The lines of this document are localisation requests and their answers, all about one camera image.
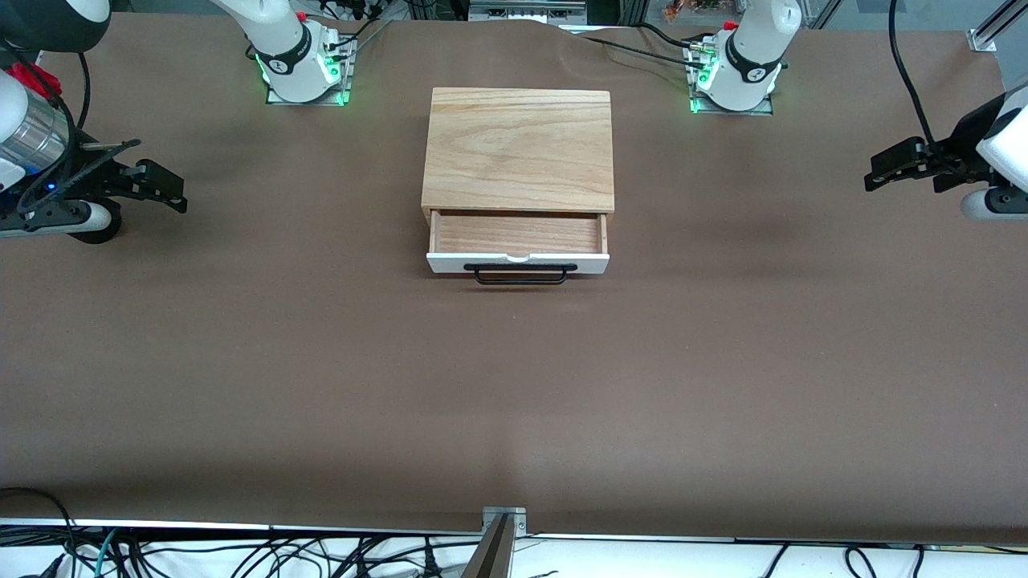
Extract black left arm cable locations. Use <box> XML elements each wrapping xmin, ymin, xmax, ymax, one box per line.
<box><xmin>887</xmin><ymin>0</ymin><xmax>940</xmax><ymax>149</ymax></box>

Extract black metal drawer handle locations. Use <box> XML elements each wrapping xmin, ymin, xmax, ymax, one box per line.
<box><xmin>463</xmin><ymin>263</ymin><xmax>578</xmax><ymax>286</ymax></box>

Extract grey electronics box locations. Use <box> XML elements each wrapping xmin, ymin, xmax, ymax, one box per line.
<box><xmin>468</xmin><ymin>0</ymin><xmax>589</xmax><ymax>25</ymax></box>

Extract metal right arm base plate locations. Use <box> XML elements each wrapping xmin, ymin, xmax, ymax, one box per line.
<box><xmin>265</xmin><ymin>36</ymin><xmax>355</xmax><ymax>107</ymax></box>

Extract black cable on mat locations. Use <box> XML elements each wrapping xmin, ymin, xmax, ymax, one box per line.
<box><xmin>574</xmin><ymin>34</ymin><xmax>709</xmax><ymax>71</ymax></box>
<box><xmin>638</xmin><ymin>22</ymin><xmax>704</xmax><ymax>53</ymax></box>

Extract white-fronted wooden drawer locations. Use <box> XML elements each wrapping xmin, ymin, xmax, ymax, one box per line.
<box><xmin>426</xmin><ymin>210</ymin><xmax>610</xmax><ymax>275</ymax></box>

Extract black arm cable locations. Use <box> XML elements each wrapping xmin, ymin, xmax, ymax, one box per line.
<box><xmin>887</xmin><ymin>0</ymin><xmax>940</xmax><ymax>149</ymax></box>
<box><xmin>0</xmin><ymin>40</ymin><xmax>91</xmax><ymax>218</ymax></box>

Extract light wooden cabinet box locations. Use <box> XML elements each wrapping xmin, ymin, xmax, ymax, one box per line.
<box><xmin>421</xmin><ymin>88</ymin><xmax>616</xmax><ymax>230</ymax></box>

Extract brown table mat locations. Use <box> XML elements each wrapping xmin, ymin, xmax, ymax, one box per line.
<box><xmin>0</xmin><ymin>12</ymin><xmax>1028</xmax><ymax>543</ymax></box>

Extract aluminium camera mount post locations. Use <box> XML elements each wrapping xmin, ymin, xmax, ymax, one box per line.
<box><xmin>462</xmin><ymin>506</ymin><xmax>528</xmax><ymax>578</ymax></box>

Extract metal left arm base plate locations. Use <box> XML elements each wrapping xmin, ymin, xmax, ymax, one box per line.
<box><xmin>687</xmin><ymin>40</ymin><xmax>777</xmax><ymax>116</ymax></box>

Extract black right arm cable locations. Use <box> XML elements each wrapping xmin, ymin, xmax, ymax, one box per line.
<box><xmin>0</xmin><ymin>40</ymin><xmax>91</xmax><ymax>218</ymax></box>

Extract aluminium frame profile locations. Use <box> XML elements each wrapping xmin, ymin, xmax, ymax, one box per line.
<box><xmin>968</xmin><ymin>0</ymin><xmax>1028</xmax><ymax>53</ymax></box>

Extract black base connector cables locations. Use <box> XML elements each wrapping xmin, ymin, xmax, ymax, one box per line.
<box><xmin>321</xmin><ymin>6</ymin><xmax>396</xmax><ymax>59</ymax></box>

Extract tangled black cable bundle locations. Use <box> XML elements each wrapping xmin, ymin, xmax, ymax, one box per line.
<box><xmin>0</xmin><ymin>487</ymin><xmax>483</xmax><ymax>578</ymax></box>

